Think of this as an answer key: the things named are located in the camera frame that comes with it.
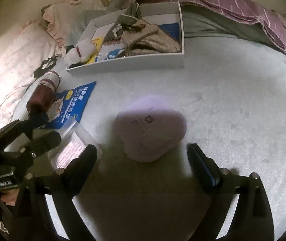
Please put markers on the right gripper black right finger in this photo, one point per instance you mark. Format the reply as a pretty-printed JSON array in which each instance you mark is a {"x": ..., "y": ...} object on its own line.
[{"x": 252, "y": 219}]

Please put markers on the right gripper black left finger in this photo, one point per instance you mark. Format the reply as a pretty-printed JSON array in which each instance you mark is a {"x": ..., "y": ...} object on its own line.
[{"x": 32, "y": 220}]

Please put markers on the clear plastic label bag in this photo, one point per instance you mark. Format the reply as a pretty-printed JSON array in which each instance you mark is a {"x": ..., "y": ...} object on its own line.
[{"x": 74, "y": 140}]

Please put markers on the white plush dog toy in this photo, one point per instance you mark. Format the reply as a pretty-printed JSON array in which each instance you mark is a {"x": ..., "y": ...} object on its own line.
[{"x": 79, "y": 53}]

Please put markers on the purple soft pouch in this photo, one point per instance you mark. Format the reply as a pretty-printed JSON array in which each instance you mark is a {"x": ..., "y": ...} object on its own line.
[{"x": 149, "y": 128}]

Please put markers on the yellow sponge pack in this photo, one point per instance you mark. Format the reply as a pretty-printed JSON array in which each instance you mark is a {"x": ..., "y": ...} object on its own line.
[{"x": 95, "y": 50}]

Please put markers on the grey plaid slipper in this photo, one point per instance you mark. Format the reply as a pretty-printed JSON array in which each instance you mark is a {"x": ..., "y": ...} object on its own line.
[{"x": 123, "y": 22}]

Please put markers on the white cardboard box tray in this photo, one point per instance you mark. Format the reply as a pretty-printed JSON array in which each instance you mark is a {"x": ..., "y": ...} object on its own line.
[{"x": 111, "y": 57}]

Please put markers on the dark blue printed packet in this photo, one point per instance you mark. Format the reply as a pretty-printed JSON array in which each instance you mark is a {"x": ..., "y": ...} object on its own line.
[{"x": 172, "y": 30}]

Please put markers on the maroon bottle with white cap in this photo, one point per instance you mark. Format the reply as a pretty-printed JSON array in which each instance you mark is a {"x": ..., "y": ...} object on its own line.
[{"x": 44, "y": 93}]

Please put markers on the blue eye mask packet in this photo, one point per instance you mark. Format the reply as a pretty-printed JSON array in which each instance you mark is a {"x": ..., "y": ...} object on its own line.
[{"x": 69, "y": 103}]

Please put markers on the white floral pillow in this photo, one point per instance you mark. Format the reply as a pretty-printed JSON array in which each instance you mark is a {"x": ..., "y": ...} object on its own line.
[{"x": 17, "y": 65}]

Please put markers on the pink ruffled pillow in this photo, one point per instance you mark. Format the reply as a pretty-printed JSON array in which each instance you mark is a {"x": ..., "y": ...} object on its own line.
[{"x": 66, "y": 21}]

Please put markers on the purple striped blanket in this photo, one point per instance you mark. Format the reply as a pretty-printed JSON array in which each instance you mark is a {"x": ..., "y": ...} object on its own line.
[{"x": 242, "y": 11}]

